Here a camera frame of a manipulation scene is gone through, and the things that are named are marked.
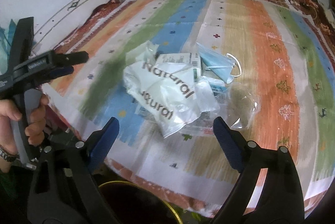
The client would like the metal wristwatch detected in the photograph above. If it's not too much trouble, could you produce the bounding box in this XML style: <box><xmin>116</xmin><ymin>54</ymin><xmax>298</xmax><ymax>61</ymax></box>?
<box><xmin>0</xmin><ymin>146</ymin><xmax>18</xmax><ymax>163</ymax></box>

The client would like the white printed label wrapper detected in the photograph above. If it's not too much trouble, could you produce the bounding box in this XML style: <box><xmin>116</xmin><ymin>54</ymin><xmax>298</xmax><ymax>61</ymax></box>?
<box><xmin>135</xmin><ymin>76</ymin><xmax>220</xmax><ymax>138</ymax></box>

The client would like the clear plastic cup lid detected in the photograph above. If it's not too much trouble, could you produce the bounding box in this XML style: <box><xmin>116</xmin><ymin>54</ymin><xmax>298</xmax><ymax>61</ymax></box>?
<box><xmin>220</xmin><ymin>82</ymin><xmax>261</xmax><ymax>130</ymax></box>

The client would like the black bin with gold rim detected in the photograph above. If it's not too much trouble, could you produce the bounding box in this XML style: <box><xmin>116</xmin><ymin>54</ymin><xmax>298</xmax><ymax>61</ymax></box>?
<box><xmin>99</xmin><ymin>181</ymin><xmax>182</xmax><ymax>224</ymax></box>

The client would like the white medicine box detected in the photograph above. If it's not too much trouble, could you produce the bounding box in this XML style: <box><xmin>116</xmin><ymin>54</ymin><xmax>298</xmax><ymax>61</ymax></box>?
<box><xmin>156</xmin><ymin>52</ymin><xmax>202</xmax><ymax>82</ymax></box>

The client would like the light blue face mask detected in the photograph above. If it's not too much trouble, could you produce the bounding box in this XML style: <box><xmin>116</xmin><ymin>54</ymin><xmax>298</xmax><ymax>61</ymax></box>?
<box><xmin>196</xmin><ymin>43</ymin><xmax>242</xmax><ymax>84</ymax></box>

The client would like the white Natural plastic bag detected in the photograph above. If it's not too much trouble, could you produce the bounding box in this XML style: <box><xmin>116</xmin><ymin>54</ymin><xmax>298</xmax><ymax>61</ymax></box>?
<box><xmin>122</xmin><ymin>60</ymin><xmax>221</xmax><ymax>139</ymax></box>

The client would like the cream crumpled paper wrapper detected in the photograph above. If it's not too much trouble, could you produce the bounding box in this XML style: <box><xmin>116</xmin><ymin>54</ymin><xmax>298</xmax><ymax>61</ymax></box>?
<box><xmin>125</xmin><ymin>40</ymin><xmax>159</xmax><ymax>65</ymax></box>

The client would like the person's left hand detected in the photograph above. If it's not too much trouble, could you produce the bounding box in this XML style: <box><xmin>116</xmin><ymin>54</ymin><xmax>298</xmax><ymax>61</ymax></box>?
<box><xmin>0</xmin><ymin>92</ymin><xmax>50</xmax><ymax>159</ymax></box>

